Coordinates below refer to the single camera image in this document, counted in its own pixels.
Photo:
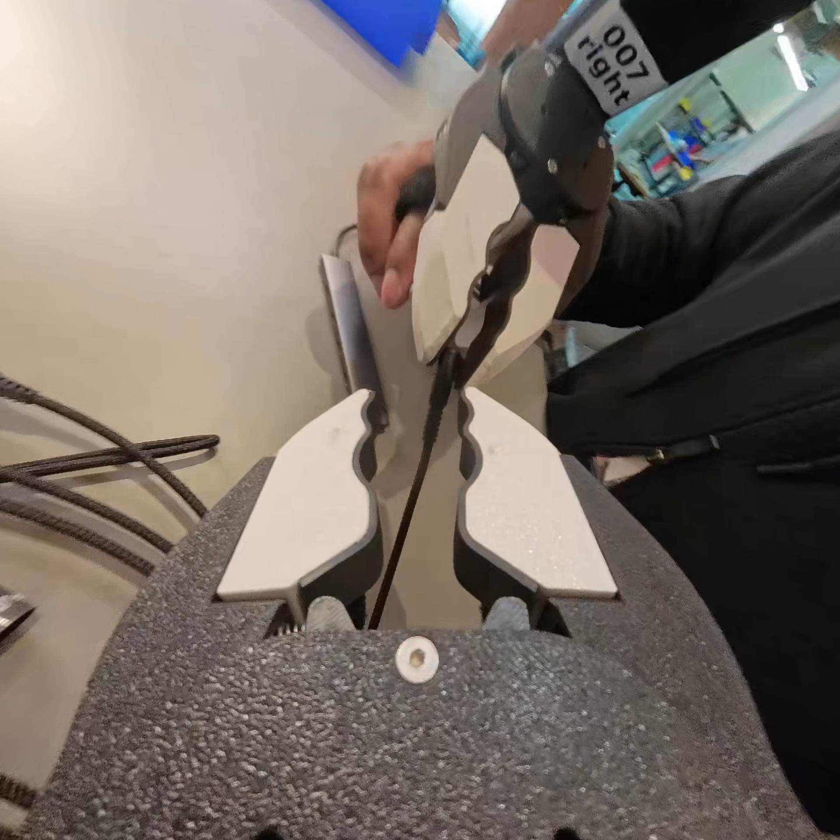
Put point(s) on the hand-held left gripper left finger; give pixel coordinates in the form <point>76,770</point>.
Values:
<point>308,505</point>

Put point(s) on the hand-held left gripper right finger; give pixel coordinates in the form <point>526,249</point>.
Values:
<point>531,518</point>

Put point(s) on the grey aluminium usb hub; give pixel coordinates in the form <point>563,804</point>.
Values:
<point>358,334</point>

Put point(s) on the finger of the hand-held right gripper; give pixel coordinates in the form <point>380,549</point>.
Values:
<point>535,295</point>
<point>453,262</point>

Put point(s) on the person's right forearm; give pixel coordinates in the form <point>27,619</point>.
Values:
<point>709,229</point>

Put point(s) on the person's right hand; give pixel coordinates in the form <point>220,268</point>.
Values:
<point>387,229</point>

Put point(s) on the blue panel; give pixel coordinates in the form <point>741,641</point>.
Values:
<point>387,26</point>

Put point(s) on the cluttered storage shelves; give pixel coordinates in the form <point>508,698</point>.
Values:
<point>695,131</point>

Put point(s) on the person's black jacket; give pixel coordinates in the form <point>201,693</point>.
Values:
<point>722,525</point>

